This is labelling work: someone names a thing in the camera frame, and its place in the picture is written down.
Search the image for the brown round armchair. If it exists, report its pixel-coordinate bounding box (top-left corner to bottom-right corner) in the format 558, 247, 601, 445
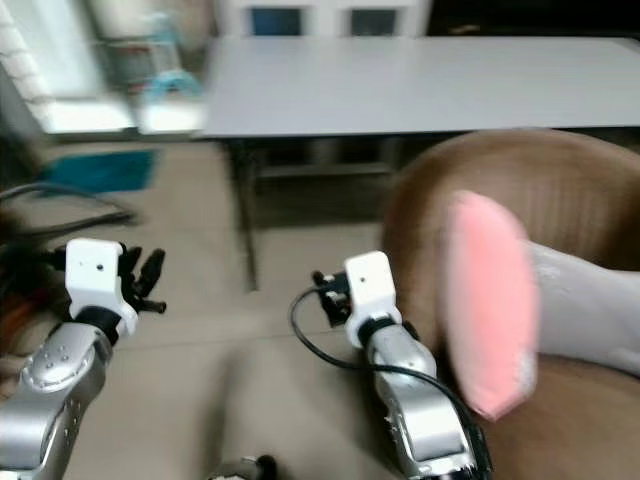
380, 127, 640, 480

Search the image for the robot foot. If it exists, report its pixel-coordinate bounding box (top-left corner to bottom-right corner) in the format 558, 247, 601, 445
210, 454, 277, 480

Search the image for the teal plastic stand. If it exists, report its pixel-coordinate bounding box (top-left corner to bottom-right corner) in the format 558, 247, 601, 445
140, 18, 203, 107

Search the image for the black floor cable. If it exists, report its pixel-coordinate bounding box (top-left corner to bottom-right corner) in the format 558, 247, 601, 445
0, 182, 139, 229

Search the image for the white cabinet with blue panels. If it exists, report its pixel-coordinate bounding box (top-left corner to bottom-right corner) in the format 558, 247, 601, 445
220, 0, 433, 39

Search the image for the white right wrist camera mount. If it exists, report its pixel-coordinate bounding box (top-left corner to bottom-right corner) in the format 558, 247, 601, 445
343, 250, 403, 349

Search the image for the blue floor mat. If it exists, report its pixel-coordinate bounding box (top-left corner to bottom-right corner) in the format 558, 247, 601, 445
48, 149, 158, 197

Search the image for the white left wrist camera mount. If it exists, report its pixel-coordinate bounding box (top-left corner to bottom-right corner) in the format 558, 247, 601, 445
65, 238, 140, 337

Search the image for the long white table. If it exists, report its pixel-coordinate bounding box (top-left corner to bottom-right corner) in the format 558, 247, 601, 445
198, 35, 640, 293

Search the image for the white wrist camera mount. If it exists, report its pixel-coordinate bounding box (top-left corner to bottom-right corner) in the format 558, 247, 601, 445
343, 250, 403, 349
65, 238, 140, 337

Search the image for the grey pillow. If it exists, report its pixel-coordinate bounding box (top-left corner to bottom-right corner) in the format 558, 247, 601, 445
525, 240, 640, 379

